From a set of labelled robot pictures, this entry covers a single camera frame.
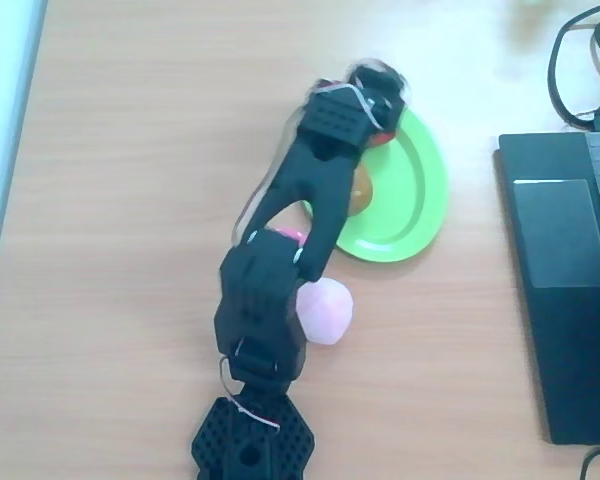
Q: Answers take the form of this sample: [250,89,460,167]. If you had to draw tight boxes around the thick black cable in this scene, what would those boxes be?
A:
[546,0,600,134]

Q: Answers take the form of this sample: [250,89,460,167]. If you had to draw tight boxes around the black laptop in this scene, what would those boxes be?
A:
[493,130,600,447]

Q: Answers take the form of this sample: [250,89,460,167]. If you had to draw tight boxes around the green plastic plate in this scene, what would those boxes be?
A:
[299,106,451,264]

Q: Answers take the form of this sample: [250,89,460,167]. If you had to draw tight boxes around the brown kiwi fruit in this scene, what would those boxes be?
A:
[348,163,376,218]

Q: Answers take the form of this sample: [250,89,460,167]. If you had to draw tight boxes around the light pink plush peach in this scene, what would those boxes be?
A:
[296,278,355,347]

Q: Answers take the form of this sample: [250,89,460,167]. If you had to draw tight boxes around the white red servo cable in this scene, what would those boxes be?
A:
[229,94,315,247]
[218,344,282,431]
[323,74,389,132]

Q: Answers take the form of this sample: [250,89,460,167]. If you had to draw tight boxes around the pink plush strawberry white dots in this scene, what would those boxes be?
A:
[272,226,309,247]

